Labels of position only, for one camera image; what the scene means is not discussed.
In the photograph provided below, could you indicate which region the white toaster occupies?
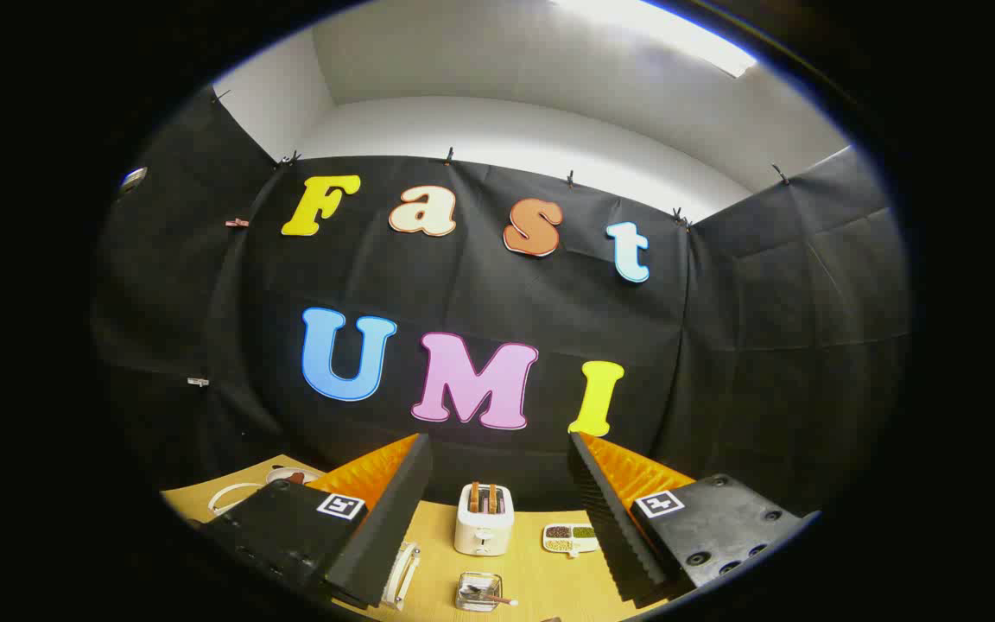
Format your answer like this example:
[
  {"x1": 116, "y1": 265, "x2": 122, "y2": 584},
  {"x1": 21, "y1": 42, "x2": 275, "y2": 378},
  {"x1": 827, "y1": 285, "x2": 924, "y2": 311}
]
[{"x1": 453, "y1": 482, "x2": 516, "y2": 557}]

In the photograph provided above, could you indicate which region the clear wire basket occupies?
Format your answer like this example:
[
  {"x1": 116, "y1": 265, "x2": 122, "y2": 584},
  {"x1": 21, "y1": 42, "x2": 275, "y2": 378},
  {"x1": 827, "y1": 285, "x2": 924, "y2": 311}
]
[{"x1": 454, "y1": 572, "x2": 505, "y2": 613}]

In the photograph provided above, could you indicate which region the white divided dish of beans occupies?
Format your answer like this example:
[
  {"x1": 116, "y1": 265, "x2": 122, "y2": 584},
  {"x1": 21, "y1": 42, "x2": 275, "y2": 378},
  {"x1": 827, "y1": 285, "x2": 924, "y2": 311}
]
[{"x1": 542, "y1": 524, "x2": 600, "y2": 559}]

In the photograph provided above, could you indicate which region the small plate with sausages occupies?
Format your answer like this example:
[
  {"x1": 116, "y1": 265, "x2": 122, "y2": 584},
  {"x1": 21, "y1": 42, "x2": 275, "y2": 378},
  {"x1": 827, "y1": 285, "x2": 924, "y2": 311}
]
[{"x1": 265, "y1": 466, "x2": 324, "y2": 487}]

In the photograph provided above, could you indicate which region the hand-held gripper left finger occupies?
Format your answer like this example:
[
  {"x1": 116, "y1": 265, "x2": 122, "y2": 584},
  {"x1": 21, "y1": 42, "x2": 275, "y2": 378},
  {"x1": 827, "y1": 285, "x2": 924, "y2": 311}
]
[{"x1": 195, "y1": 432, "x2": 434, "y2": 610}]

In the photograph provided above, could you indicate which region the white wire dish rack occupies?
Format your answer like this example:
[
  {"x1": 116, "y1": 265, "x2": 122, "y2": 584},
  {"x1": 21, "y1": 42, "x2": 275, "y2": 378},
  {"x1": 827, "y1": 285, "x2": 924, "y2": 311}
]
[{"x1": 206, "y1": 481, "x2": 422, "y2": 611}]

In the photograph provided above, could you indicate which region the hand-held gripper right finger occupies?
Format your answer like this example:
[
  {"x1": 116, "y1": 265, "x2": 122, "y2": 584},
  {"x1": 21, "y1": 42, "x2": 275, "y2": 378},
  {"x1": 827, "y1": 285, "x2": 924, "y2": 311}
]
[{"x1": 567, "y1": 431, "x2": 821, "y2": 610}]

